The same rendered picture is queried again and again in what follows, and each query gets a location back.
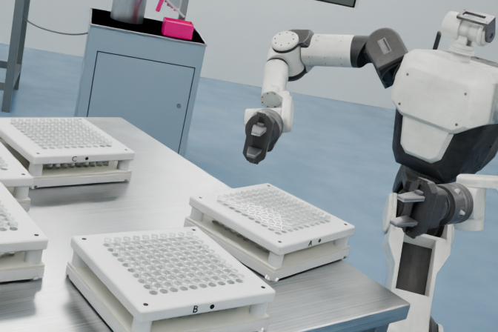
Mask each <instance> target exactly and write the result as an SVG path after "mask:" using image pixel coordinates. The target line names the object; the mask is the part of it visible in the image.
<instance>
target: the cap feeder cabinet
mask: <svg viewBox="0 0 498 332"><path fill-rule="evenodd" d="M110 13H111V11H107V10H100V9H96V8H90V20H89V25H88V30H87V31H88V34H87V39H86V45H85V49H84V58H83V64H82V73H81V78H80V82H79V91H78V97H77V102H76V111H75V116H74V117H121V118H123V119H124V120H126V121H127V122H129V123H131V124H132V125H134V126H135V127H137V128H138V129H140V130H141V131H143V132H145V133H146V134H147V135H149V136H151V137H152V138H154V139H155V140H157V141H158V142H160V143H162V144H163V145H165V146H166V147H168V148H170V149H171V150H172V151H174V152H176V153H178V154H179V155H180V156H182V157H183V158H184V156H185V149H186V145H187V138H188V134H189V130H190V123H191V119H192V115H193V109H194V105H195V100H196V93H197V89H198V85H199V78H200V74H201V70H202V63H203V59H204V55H205V48H206V47H207V46H208V45H207V43H206V42H205V40H204V39H203V38H202V36H201V35H200V33H199V31H198V30H197V29H196V28H195V27H194V29H193V36H192V39H191V40H190V41H188V40H184V39H177V38H172V37H168V36H163V35H162V22H163V21H160V20H155V19H148V18H144V21H143V24H129V23H125V22H121V21H117V20H114V19H112V18H111V17H110Z"/></svg>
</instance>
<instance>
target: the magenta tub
mask: <svg viewBox="0 0 498 332"><path fill-rule="evenodd" d="M193 29H194V25H193V23H192V22H191V21H184V20H180V19H172V18H168V17H164V18H163V22H162V35H163V36H168V37H172V38H177V39H184V40H188V41H190V40H191V39H192V36H193Z"/></svg>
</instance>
